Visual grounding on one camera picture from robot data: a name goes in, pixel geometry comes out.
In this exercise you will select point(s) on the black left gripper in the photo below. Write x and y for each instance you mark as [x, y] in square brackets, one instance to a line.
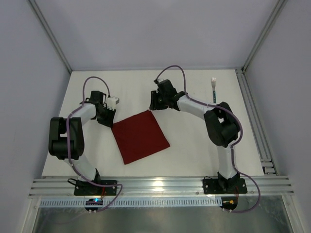
[107, 117]

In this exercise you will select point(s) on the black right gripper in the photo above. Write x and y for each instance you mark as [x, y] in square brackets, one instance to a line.
[155, 101]

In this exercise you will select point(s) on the dark red cloth napkin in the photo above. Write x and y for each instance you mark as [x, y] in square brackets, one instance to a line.
[139, 136]

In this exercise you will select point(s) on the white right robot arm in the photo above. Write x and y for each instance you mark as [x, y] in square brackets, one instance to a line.
[222, 126]

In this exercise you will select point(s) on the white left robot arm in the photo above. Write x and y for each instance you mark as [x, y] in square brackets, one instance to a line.
[66, 136]

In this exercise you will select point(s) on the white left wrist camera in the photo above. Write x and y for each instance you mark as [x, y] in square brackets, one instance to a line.
[112, 102]

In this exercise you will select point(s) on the fork with teal handle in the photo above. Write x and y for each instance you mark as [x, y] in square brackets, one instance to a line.
[213, 84]

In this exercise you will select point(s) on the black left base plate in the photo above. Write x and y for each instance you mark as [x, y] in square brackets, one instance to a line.
[83, 188]

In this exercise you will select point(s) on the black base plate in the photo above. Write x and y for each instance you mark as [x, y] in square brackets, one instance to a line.
[83, 188]
[211, 186]

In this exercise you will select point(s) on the aluminium front rail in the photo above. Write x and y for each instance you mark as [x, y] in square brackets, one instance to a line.
[156, 186]

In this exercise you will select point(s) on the aluminium rail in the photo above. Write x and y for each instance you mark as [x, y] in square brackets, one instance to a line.
[265, 154]
[156, 186]

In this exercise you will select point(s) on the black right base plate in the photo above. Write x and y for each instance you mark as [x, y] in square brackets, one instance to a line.
[211, 186]

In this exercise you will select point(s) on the slotted cable duct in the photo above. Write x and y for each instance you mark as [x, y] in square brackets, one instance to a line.
[132, 202]

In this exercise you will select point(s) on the left corner frame post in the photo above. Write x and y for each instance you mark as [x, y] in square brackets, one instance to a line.
[44, 24]

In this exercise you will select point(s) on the corner frame post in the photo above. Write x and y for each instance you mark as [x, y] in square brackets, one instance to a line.
[44, 24]
[276, 11]

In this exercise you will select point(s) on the aluminium right side rail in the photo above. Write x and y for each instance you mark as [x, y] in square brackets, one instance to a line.
[265, 154]

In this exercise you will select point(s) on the right corner frame post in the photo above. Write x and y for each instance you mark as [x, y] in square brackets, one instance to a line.
[276, 11]

